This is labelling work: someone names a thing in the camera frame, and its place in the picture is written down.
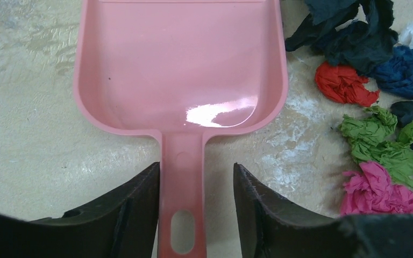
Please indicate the red paper scrap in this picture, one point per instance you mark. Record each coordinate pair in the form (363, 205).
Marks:
(343, 85)

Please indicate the blue paper scrap upper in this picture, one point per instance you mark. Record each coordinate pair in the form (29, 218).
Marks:
(395, 76)

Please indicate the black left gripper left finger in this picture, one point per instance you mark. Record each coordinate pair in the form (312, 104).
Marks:
(119, 223)

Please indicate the green paper scrap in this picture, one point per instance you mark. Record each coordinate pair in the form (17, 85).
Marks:
(376, 138)

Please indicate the pink plastic dustpan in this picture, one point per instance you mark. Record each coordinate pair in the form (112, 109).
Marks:
(181, 72)

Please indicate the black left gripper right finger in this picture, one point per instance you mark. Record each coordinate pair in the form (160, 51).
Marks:
(270, 225)

